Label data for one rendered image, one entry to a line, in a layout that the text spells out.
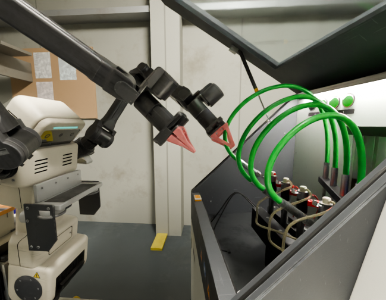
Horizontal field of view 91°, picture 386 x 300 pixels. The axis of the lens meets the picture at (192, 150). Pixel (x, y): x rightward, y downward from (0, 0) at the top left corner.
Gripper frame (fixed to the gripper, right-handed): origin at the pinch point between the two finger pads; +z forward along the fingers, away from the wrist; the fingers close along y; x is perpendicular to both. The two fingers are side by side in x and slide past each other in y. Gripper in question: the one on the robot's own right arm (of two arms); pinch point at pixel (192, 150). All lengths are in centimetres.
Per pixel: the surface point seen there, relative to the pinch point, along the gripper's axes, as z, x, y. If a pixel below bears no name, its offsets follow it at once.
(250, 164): 13.1, -0.4, 8.0
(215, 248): 23.9, 0.2, -15.4
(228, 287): 26.5, -12.4, -13.1
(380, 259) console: 34.5, -16.8, 12.7
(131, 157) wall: -55, 171, -100
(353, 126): 21.3, -3.1, 29.3
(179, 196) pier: 20, 153, -82
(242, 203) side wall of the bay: 37, 50, -12
